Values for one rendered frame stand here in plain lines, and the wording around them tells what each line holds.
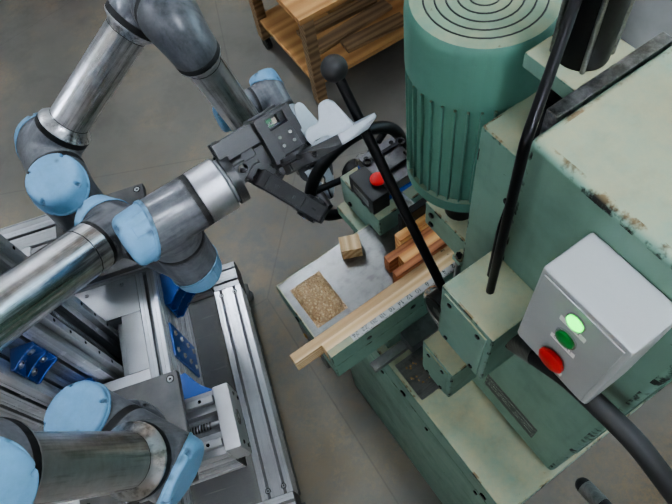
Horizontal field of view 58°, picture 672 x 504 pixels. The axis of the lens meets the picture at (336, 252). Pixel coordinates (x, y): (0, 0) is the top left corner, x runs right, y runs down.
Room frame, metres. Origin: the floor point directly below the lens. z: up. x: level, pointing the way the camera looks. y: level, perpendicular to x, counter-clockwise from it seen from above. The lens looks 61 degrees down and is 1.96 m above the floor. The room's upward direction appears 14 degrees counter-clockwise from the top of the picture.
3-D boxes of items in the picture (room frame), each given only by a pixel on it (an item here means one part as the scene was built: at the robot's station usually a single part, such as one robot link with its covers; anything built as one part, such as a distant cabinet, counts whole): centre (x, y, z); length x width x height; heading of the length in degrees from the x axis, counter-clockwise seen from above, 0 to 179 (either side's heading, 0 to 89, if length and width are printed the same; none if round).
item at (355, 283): (0.61, -0.17, 0.87); 0.61 x 0.30 x 0.06; 113
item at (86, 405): (0.33, 0.47, 0.98); 0.13 x 0.12 x 0.14; 51
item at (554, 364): (0.16, -0.18, 1.36); 0.03 x 0.01 x 0.03; 23
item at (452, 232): (0.50, -0.23, 1.03); 0.14 x 0.07 x 0.09; 23
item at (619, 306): (0.17, -0.22, 1.40); 0.10 x 0.06 x 0.16; 23
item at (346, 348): (0.48, -0.22, 0.93); 0.60 x 0.02 x 0.06; 113
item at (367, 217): (0.69, -0.13, 0.91); 0.15 x 0.14 x 0.09; 113
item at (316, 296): (0.50, 0.05, 0.91); 0.10 x 0.07 x 0.02; 23
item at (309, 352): (0.50, -0.17, 0.92); 0.64 x 0.02 x 0.04; 113
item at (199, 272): (0.47, 0.22, 1.23); 0.11 x 0.08 x 0.11; 51
